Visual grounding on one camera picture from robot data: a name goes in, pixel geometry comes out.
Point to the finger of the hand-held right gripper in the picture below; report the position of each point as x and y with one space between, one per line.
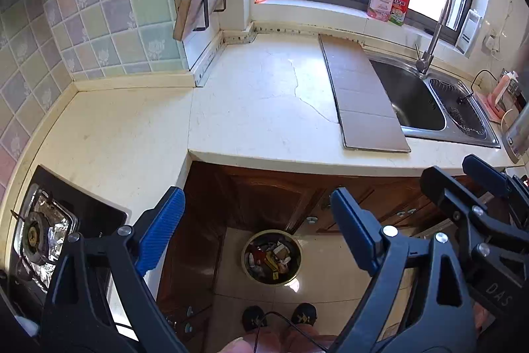
450 196
485 173

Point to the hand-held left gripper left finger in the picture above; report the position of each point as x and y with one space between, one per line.
163 229

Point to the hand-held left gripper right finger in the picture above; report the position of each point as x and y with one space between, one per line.
351 231

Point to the round trash bin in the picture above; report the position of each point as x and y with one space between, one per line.
271 256

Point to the person's right hand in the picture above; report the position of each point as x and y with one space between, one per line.
482 315

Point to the silver metal appliance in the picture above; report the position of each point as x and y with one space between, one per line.
517 134

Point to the pink dish brush holder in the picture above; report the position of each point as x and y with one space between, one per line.
502 92

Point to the black gas stove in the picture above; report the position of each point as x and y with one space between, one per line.
82 212

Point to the stainless steel sink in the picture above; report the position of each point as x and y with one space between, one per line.
434 105

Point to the person's right dark shoe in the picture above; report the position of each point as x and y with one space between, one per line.
303 313

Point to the brown cardboard sheet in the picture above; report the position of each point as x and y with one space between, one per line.
359 88

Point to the steel kitchen faucet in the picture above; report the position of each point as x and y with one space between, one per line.
432 38

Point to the black metal board rack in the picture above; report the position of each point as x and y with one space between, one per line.
205 16

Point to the white wall socket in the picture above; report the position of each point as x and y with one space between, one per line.
490 43

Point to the white wall panel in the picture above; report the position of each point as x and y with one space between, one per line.
469 32

